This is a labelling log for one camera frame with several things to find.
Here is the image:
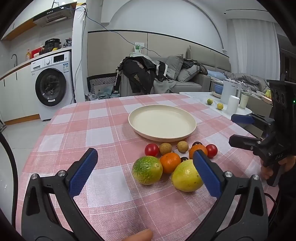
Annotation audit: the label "pink checked tablecloth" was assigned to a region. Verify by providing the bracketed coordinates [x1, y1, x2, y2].
[15, 93, 281, 241]

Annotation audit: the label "grey garment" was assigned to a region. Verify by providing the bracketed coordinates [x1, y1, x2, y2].
[154, 79, 176, 94]

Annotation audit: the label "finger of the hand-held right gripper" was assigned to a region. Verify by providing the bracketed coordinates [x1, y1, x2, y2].
[231, 113, 277, 130]
[229, 134, 266, 151]

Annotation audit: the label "black pressure cooker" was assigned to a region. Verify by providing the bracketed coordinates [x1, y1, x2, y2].
[44, 38, 62, 52]

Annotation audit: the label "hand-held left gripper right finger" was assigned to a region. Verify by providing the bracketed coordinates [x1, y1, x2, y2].
[193, 149, 270, 241]

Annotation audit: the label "large grey pillow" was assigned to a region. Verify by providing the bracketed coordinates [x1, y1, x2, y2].
[163, 54, 184, 80]

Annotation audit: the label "blue bags on floor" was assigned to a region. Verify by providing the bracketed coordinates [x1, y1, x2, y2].
[85, 88, 121, 101]

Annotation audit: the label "black patterned basket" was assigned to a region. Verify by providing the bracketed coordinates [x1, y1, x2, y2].
[87, 74, 117, 94]

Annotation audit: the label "small grey pillow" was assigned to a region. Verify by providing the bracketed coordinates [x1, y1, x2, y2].
[177, 65, 201, 82]

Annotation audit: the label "dark clothes pile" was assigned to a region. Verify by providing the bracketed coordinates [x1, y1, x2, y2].
[114, 56, 171, 93]

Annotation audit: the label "red cherry tomato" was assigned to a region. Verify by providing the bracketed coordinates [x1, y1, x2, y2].
[205, 144, 218, 159]
[145, 143, 159, 157]

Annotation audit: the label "white kitchen counter cabinet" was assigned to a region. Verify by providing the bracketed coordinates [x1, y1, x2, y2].
[0, 61, 41, 122]

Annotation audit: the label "orange mandarin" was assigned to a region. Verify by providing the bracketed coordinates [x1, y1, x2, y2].
[189, 144, 208, 160]
[159, 152, 181, 174]

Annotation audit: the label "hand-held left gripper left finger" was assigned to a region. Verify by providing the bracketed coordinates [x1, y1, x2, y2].
[21, 148, 109, 241]

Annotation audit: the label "white curtain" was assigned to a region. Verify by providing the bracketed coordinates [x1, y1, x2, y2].
[228, 19, 278, 80]

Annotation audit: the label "brown longan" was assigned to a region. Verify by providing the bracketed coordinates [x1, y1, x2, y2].
[177, 141, 189, 153]
[159, 143, 173, 156]

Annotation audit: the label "white marble coffee table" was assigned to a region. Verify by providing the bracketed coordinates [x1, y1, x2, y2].
[179, 91, 252, 116]

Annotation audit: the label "person's right hand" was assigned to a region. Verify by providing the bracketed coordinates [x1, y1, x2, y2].
[261, 156, 296, 180]

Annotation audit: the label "white electric kettle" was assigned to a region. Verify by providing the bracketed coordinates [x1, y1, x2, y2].
[220, 79, 242, 104]

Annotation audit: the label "grey sofa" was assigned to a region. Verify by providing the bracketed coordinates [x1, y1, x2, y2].
[172, 45, 232, 94]

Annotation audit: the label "white cup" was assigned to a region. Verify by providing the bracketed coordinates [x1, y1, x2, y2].
[226, 95, 240, 114]

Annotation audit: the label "yellow lemon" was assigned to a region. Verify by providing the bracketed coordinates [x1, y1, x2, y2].
[171, 159, 204, 192]

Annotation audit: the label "white washing machine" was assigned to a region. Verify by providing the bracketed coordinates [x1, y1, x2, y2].
[31, 51, 75, 121]

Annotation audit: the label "steel range hood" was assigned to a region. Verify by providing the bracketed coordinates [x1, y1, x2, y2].
[33, 2, 78, 27]

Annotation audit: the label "grey blanket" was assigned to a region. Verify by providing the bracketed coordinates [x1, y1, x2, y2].
[223, 72, 270, 92]

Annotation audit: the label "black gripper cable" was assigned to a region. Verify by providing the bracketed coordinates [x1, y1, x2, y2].
[0, 133, 19, 223]

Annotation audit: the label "cream round plate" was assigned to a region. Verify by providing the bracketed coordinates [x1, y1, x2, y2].
[128, 105, 197, 142]

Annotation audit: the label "person's left hand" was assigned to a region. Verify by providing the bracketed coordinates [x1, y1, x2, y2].
[120, 229, 153, 241]

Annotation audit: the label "black wall cable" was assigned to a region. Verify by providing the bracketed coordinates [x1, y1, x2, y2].
[76, 7, 160, 56]

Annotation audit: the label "pale green cup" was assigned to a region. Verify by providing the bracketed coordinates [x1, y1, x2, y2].
[239, 94, 249, 109]

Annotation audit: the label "green yellow passion fruit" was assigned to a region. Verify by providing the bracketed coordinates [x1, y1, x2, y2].
[132, 156, 163, 185]

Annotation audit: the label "white wall cabinet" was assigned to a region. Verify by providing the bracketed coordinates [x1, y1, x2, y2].
[0, 19, 37, 41]

